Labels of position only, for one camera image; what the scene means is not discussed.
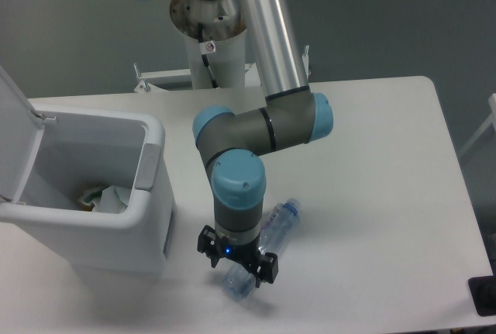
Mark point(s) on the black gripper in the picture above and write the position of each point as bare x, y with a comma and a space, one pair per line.
264, 267

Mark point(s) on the clear plastic water bottle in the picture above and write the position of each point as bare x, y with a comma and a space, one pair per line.
276, 232

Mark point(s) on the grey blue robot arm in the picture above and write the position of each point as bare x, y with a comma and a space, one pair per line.
231, 144

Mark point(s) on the crumpled trash in can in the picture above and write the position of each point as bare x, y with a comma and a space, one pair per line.
105, 199

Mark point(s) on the white trash can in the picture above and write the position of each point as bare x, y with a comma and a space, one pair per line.
89, 184

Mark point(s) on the white trash can lid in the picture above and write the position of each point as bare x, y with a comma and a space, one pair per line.
22, 129

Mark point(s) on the black device at table edge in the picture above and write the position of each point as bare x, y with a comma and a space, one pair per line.
482, 290

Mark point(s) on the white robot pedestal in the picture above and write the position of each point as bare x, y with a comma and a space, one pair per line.
214, 33

